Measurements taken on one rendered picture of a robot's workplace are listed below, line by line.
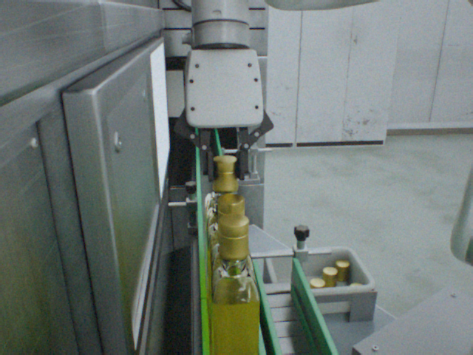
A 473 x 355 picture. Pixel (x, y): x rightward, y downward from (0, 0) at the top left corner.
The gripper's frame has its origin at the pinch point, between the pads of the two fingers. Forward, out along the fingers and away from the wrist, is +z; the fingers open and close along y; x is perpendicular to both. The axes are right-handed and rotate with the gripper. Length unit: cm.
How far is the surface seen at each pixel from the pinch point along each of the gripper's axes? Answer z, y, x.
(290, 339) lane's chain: 29.8, 10.3, 6.8
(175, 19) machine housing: -42, -8, 90
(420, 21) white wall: -120, 257, 399
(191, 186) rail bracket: 7.8, -5.0, 39.4
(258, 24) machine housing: -41, 20, 90
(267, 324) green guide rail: 23.1, 5.3, -0.6
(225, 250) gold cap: 8.6, -1.2, -10.9
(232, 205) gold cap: 4.4, 0.2, -6.5
